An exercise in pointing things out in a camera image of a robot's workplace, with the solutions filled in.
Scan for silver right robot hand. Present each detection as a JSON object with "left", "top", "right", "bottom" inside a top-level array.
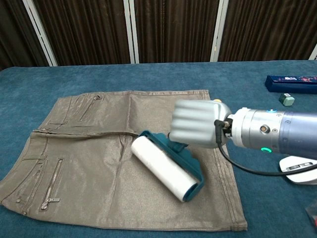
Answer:
[{"left": 169, "top": 99, "right": 233, "bottom": 149}]

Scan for teal lint roller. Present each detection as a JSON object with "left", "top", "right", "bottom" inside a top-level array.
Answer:
[{"left": 130, "top": 130, "right": 206, "bottom": 203}]

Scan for brown shiny skirt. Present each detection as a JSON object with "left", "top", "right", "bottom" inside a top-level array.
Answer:
[{"left": 0, "top": 89, "right": 249, "bottom": 231}]

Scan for teal blue tablecloth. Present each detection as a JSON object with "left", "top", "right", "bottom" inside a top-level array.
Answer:
[{"left": 0, "top": 59, "right": 317, "bottom": 238}]

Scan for small green box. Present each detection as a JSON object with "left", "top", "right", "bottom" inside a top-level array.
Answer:
[{"left": 279, "top": 93, "right": 296, "bottom": 107}]

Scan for brown folding screen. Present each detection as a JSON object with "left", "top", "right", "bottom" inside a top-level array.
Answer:
[{"left": 0, "top": 0, "right": 317, "bottom": 70}]

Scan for dark blue printed box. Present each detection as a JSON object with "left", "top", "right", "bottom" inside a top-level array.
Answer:
[{"left": 264, "top": 74, "right": 317, "bottom": 95}]

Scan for white computer mouse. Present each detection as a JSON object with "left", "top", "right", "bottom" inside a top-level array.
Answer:
[{"left": 279, "top": 156, "right": 317, "bottom": 185}]

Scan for red object at edge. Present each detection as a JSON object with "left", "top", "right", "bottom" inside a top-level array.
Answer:
[{"left": 305, "top": 197, "right": 317, "bottom": 231}]

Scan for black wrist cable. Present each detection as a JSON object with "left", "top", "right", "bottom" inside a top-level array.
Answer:
[{"left": 213, "top": 119, "right": 317, "bottom": 176}]

